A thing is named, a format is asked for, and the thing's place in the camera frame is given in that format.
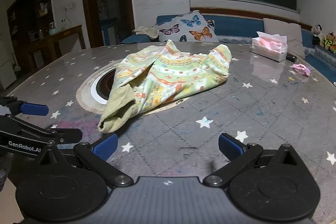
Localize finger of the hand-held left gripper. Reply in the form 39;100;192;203
0;116;83;145
0;97;50;117

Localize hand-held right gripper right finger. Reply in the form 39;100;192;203
203;133;303;187

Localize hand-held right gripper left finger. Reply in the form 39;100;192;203
37;133;134;187

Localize green patterned pants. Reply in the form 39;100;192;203
98;39;233;134

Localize person's left forearm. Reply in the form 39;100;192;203
0;154;15;189

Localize beige round mat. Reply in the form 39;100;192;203
76;61;192;115

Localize grey star-print tablecloth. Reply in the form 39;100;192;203
5;40;336;224

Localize white refrigerator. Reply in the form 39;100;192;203
0;40;19;90

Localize round built-in hotplate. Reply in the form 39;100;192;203
91;68;118;105

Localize wooden sideboard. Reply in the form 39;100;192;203
25;25;86;69

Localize dark wooden shelf cabinet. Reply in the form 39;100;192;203
7;0;57;68

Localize white tissue box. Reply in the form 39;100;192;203
251;31;288;62

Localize small pink cloth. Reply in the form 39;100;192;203
293;64;311;77

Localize blue sofa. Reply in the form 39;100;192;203
121;14;336;83

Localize white crumpled cloth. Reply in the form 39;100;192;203
133;26;160;39

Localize butterfly print pillow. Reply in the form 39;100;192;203
157;10;218;43

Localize beige cushion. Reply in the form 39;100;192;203
263;18;306;59

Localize black and white plush toy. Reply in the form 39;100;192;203
311;24;325;47

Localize brown plush toy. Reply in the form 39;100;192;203
320;32;336;53

